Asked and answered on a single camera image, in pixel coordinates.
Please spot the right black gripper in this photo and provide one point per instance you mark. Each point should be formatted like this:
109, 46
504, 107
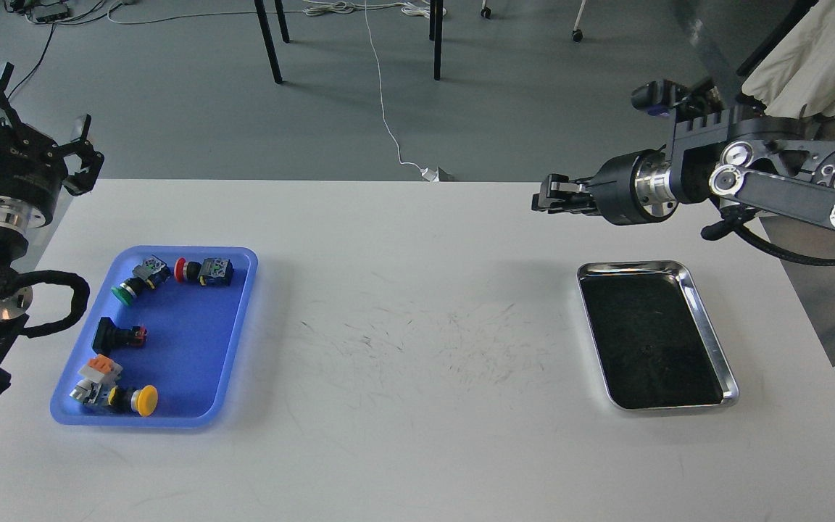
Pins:
613, 190

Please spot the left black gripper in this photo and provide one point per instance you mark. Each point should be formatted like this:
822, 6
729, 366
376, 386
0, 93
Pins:
27, 173

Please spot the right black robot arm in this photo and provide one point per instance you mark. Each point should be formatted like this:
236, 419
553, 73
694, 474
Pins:
737, 157

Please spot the black power strip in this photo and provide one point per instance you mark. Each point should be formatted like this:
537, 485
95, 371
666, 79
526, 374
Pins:
39, 12

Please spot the white power adapter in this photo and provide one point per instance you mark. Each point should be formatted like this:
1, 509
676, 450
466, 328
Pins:
436, 175

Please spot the stainless steel tray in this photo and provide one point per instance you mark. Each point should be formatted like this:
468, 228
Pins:
657, 350

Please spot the black table leg right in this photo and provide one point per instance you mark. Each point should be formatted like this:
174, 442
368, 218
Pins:
436, 11

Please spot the black table leg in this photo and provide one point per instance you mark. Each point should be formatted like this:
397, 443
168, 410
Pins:
436, 11
268, 35

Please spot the orange grey terminal block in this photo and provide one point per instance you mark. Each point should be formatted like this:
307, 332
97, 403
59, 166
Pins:
101, 370

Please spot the blue plastic tray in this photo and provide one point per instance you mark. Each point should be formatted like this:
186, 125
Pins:
193, 335

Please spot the black table leg left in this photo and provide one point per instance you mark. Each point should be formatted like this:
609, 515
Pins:
268, 35

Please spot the beige cloth on chair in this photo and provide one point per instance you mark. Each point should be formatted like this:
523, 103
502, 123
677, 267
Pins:
797, 78

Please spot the green push button switch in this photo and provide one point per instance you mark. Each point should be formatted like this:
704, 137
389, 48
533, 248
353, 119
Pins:
148, 275

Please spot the black selector switch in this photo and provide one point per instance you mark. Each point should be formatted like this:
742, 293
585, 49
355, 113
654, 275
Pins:
109, 336

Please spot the red push button switch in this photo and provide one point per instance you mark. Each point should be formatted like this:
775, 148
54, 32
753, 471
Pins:
211, 271

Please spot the yellow push button switch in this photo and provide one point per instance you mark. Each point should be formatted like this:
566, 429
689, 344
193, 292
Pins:
115, 399

